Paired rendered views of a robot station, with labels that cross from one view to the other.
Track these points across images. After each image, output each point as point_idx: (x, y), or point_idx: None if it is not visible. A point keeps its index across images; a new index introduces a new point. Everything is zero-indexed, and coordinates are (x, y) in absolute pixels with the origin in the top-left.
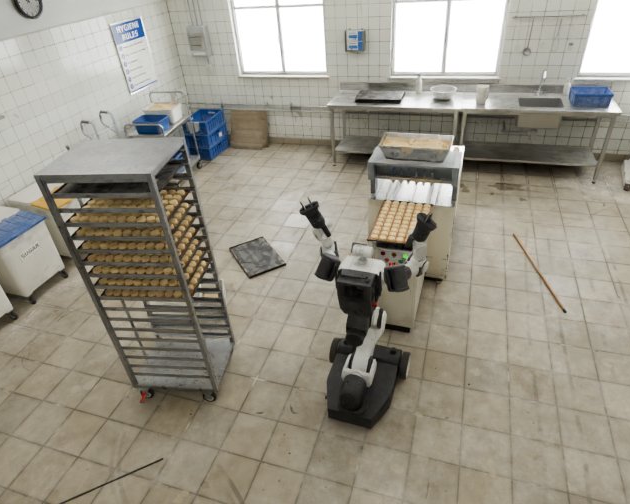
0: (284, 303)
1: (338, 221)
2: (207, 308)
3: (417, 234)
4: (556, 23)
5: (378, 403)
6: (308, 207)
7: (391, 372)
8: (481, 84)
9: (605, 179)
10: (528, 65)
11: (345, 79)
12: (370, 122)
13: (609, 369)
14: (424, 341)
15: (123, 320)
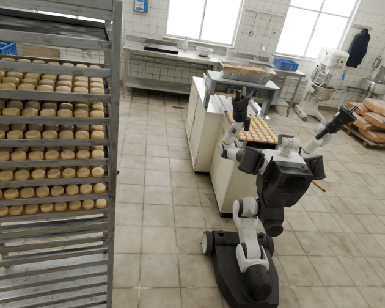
0: (133, 206)
1: (147, 136)
2: (85, 220)
3: (337, 126)
4: (267, 18)
5: (274, 286)
6: (240, 98)
7: (266, 254)
8: (229, 49)
9: (290, 114)
10: (250, 42)
11: (130, 33)
12: (146, 68)
13: (369, 225)
14: (260, 223)
15: None
